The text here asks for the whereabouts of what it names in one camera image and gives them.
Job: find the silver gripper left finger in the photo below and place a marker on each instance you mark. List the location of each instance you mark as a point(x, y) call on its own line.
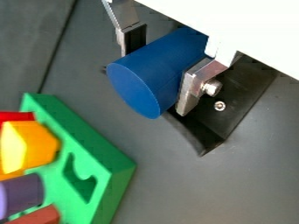
point(129, 28)

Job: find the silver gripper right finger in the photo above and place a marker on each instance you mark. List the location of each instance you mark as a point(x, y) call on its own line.
point(199, 82)

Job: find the blue oval cylinder block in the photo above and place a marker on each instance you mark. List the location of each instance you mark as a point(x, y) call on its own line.
point(147, 76)

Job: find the black curved fixture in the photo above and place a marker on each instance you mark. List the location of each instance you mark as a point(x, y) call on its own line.
point(207, 126)

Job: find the red hexagon block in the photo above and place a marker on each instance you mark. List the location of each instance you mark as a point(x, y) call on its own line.
point(14, 116)

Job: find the green shape sorter base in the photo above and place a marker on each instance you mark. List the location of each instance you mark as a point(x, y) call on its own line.
point(86, 178)

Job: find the yellow pentagon block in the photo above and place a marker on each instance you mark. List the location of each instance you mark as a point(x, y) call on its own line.
point(26, 146)

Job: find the purple cylinder block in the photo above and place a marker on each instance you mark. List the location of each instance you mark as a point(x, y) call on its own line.
point(20, 193)

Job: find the red arch block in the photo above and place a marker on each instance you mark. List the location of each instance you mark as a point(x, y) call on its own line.
point(45, 215)

